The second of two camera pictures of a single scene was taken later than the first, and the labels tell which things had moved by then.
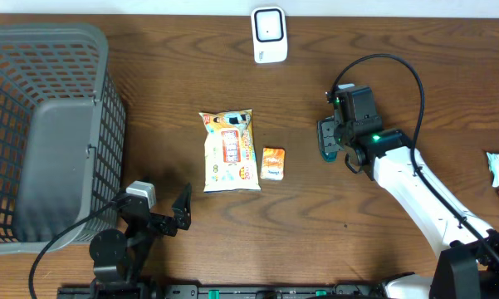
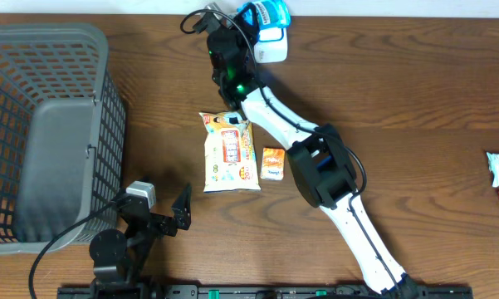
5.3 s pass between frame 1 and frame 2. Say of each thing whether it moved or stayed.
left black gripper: stayed
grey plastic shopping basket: stayed
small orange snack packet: stayed
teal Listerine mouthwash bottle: moved
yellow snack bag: stayed
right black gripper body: moved
